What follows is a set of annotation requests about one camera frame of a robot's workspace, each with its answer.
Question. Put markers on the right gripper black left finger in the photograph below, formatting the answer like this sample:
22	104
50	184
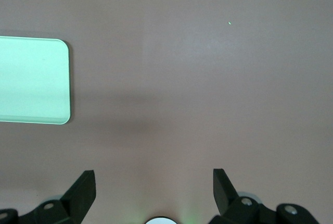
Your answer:
75	200

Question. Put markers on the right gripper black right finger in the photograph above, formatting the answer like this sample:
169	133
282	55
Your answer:
229	203

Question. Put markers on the mint green rectangular tray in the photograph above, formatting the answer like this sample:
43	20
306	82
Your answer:
33	80

